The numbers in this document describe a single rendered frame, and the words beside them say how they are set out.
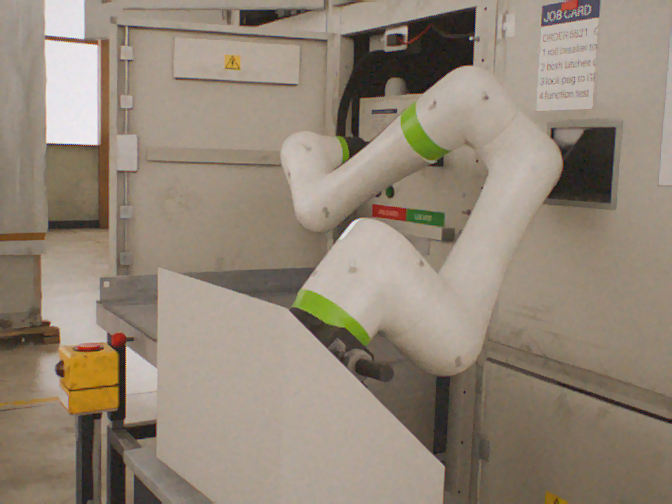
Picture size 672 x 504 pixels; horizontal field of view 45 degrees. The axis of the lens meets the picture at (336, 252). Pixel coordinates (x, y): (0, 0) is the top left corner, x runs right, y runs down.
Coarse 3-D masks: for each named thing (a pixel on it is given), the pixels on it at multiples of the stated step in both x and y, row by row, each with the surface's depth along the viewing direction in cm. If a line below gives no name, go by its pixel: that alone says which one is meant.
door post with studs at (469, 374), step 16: (480, 16) 177; (480, 32) 177; (480, 48) 177; (480, 64) 177; (480, 160) 178; (480, 176) 178; (480, 192) 178; (464, 384) 185; (464, 400) 185; (464, 416) 186; (464, 432) 186; (464, 448) 186; (464, 464) 186; (464, 480) 186; (464, 496) 186
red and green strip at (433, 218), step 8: (376, 208) 221; (384, 208) 218; (392, 208) 214; (400, 208) 211; (408, 208) 208; (376, 216) 221; (384, 216) 218; (392, 216) 215; (400, 216) 211; (408, 216) 208; (416, 216) 205; (424, 216) 203; (432, 216) 200; (440, 216) 197; (432, 224) 200; (440, 224) 197
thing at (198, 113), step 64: (128, 64) 218; (192, 64) 221; (256, 64) 225; (320, 64) 233; (128, 128) 222; (192, 128) 226; (256, 128) 230; (320, 128) 235; (128, 192) 224; (192, 192) 228; (256, 192) 233; (128, 256) 224; (192, 256) 230; (256, 256) 235; (320, 256) 237
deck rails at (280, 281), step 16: (192, 272) 210; (208, 272) 212; (224, 272) 215; (240, 272) 217; (256, 272) 220; (272, 272) 222; (288, 272) 225; (304, 272) 228; (112, 288) 200; (128, 288) 202; (144, 288) 204; (240, 288) 218; (256, 288) 220; (272, 288) 223; (288, 288) 225; (112, 304) 197; (128, 304) 199
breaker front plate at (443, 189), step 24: (360, 120) 227; (432, 168) 199; (456, 168) 191; (384, 192) 218; (408, 192) 208; (432, 192) 200; (456, 192) 192; (456, 216) 192; (432, 240) 200; (456, 240) 192; (432, 264) 200
